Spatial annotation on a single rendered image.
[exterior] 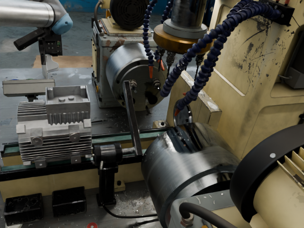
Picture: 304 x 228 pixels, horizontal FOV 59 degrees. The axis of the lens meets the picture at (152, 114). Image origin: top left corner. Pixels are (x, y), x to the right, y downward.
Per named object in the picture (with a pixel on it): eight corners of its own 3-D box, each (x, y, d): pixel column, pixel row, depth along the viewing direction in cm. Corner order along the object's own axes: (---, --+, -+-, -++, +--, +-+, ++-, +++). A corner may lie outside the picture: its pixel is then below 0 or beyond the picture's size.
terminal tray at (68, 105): (87, 103, 89) (86, 84, 85) (90, 122, 80) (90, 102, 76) (48, 106, 85) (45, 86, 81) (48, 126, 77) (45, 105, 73)
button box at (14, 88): (56, 94, 104) (54, 81, 105) (55, 92, 98) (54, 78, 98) (7, 97, 99) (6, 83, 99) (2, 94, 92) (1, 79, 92)
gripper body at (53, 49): (62, 52, 99) (59, 20, 99) (37, 52, 96) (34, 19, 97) (62, 57, 106) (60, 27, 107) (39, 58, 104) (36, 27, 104)
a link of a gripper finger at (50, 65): (59, 77, 99) (57, 52, 99) (42, 78, 97) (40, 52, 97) (59, 78, 102) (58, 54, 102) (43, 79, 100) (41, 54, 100)
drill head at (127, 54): (146, 77, 146) (151, 31, 132) (169, 114, 118) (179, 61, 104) (100, 78, 138) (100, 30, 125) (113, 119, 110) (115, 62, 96)
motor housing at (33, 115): (86, 132, 100) (85, 87, 90) (92, 168, 86) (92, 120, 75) (28, 138, 94) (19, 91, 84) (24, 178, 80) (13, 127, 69)
